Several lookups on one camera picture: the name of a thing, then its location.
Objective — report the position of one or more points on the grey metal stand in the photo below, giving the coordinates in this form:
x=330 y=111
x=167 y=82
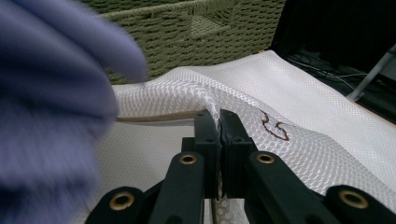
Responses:
x=370 y=74

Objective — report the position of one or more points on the green woven basket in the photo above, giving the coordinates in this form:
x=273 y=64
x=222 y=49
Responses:
x=186 y=40

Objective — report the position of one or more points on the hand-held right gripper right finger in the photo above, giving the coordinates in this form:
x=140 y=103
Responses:
x=236 y=143

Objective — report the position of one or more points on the white mesh laundry bag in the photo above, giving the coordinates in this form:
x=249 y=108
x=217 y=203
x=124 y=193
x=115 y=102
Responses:
x=311 y=118

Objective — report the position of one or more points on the wooden table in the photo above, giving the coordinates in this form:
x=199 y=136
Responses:
x=378 y=116

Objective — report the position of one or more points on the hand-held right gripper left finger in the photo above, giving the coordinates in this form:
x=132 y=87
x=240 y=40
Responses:
x=207 y=140

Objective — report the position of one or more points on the purple garment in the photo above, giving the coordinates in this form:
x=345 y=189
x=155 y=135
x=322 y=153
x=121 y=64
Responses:
x=49 y=93

